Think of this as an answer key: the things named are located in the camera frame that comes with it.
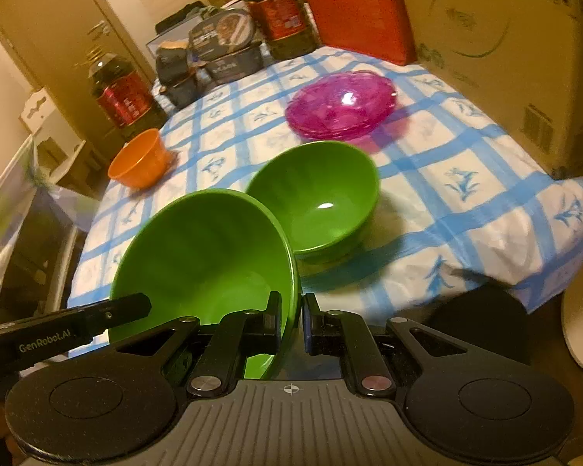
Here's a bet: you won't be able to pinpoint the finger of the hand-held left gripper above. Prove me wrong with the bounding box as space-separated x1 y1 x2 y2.
103 292 153 324

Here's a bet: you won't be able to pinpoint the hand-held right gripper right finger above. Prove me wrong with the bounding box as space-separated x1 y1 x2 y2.
304 292 503 396

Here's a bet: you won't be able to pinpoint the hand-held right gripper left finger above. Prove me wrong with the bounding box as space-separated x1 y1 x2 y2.
109 291 283 396

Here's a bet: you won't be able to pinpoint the green plastic bowl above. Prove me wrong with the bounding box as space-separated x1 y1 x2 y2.
245 140 381 265
111 188 303 382

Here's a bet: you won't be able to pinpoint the orange plastic bowl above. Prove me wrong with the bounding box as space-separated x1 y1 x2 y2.
108 129 176 190

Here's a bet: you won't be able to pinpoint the purple translucent plastic plate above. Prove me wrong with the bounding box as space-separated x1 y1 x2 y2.
291 107 392 143
286 72 396 129
288 92 398 134
288 99 395 139

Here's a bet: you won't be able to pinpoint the blue checked floral tablecloth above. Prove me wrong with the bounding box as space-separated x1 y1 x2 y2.
68 46 583 331

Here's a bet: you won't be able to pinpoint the cooking oil bottle red label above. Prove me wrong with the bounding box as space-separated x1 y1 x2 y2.
242 0 318 61
87 51 168 139

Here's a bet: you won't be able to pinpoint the white wooden chair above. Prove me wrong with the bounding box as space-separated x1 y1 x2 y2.
18 86 87 195

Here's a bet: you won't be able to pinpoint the small black food container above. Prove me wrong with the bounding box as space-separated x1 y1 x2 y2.
162 75 202 108

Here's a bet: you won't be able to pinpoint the black instant meal box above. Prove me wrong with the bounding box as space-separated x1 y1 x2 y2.
205 43 265 85

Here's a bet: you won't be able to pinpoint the light blue paper box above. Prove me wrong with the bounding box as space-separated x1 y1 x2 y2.
146 24 195 54

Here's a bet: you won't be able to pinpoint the wooden door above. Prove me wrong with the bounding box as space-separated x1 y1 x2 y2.
0 0 161 156

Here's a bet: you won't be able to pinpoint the boxed food containers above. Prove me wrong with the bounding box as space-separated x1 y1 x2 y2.
189 9 254 59

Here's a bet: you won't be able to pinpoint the black bag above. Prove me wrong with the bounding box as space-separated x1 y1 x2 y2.
154 2 219 32

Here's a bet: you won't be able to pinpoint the red tote bag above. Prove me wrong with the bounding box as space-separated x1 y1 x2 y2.
291 0 417 66

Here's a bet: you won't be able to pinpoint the large brown cardboard box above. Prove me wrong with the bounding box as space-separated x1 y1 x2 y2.
393 0 583 180

